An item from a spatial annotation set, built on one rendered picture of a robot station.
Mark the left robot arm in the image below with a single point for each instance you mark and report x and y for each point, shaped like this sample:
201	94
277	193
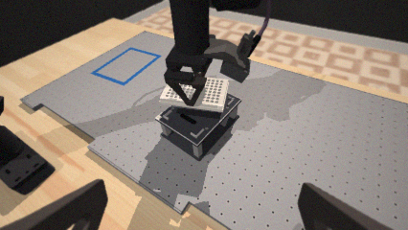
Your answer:
15	154

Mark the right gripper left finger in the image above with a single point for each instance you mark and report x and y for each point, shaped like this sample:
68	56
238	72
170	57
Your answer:
83	208

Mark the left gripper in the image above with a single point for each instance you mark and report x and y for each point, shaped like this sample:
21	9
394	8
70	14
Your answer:
194	47

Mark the white well plate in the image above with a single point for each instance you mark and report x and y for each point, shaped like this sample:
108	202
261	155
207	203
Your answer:
212	97

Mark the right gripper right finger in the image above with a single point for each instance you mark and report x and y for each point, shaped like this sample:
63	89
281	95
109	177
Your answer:
322	211

